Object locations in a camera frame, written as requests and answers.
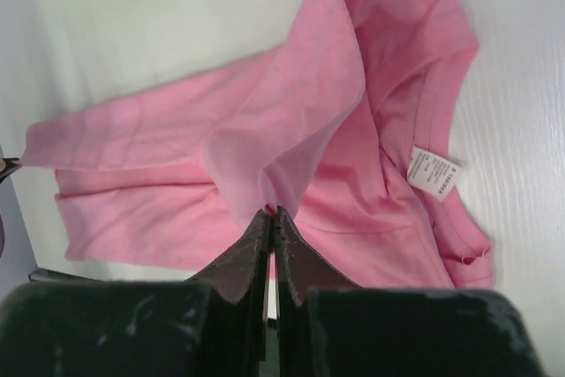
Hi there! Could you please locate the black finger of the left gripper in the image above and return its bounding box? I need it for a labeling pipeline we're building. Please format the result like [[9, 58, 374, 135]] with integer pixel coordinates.
[[0, 158, 21, 183]]

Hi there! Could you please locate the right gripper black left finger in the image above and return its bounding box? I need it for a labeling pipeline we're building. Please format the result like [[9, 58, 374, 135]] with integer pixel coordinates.
[[1, 211, 270, 376]]

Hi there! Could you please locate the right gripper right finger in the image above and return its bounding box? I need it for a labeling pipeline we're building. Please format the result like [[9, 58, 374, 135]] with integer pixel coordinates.
[[271, 208, 544, 376]]

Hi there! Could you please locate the pink t shirt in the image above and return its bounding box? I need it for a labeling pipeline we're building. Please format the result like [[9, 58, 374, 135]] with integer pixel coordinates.
[[21, 0, 493, 289]]

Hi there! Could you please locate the white garment size label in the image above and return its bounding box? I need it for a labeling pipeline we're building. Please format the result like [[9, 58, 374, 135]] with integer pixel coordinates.
[[406, 146, 464, 202]]

